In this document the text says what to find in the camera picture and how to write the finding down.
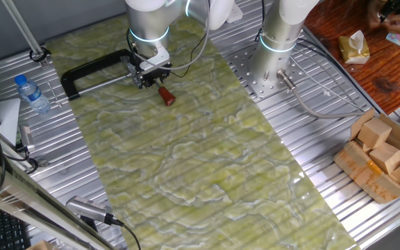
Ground black camera cable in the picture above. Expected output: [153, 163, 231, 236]
[111, 217, 142, 250]

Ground black C-clamp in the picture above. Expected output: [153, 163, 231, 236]
[46, 48, 142, 108]

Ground large wooden block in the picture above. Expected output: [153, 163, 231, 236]
[26, 240, 54, 250]

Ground grey metal lever base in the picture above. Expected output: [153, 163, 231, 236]
[121, 55, 144, 90]

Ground clear plastic water bottle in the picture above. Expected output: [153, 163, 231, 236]
[14, 74, 52, 115]

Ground brown wooden table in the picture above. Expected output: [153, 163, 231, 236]
[303, 0, 400, 115]

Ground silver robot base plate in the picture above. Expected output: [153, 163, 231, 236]
[226, 43, 313, 99]

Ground silver camera on bracket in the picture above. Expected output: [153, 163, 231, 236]
[14, 124, 50, 175]

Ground brown cardboard box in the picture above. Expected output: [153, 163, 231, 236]
[333, 108, 400, 205]

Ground white paper sheet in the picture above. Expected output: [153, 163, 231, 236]
[0, 98, 22, 147]

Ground silver ribbed camera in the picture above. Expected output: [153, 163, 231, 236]
[65, 195, 115, 226]

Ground golden tissue pack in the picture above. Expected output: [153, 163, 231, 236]
[337, 30, 371, 65]

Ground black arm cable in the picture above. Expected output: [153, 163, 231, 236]
[126, 29, 142, 67]
[178, 33, 208, 79]

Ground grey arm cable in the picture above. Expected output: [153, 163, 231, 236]
[130, 0, 210, 72]

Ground small black gadget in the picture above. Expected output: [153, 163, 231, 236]
[378, 0, 400, 22]

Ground thin white wires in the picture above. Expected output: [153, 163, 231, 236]
[292, 51, 367, 114]

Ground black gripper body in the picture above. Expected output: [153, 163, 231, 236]
[135, 62, 172, 83]

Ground black cable ring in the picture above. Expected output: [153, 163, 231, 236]
[28, 47, 53, 64]

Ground green marble pattern mat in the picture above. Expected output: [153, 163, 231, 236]
[45, 0, 360, 250]

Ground silver aluminium beam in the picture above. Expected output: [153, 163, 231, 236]
[0, 149, 117, 250]

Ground thick grey cable metal plug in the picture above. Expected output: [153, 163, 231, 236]
[276, 68, 367, 120]

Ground black base cable bundle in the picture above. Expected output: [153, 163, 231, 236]
[254, 0, 330, 60]

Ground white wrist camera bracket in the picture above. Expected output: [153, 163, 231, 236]
[140, 47, 172, 74]

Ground grey tripod pole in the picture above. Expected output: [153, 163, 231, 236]
[1, 0, 50, 67]

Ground white power strip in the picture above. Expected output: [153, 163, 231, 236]
[226, 1, 244, 24]

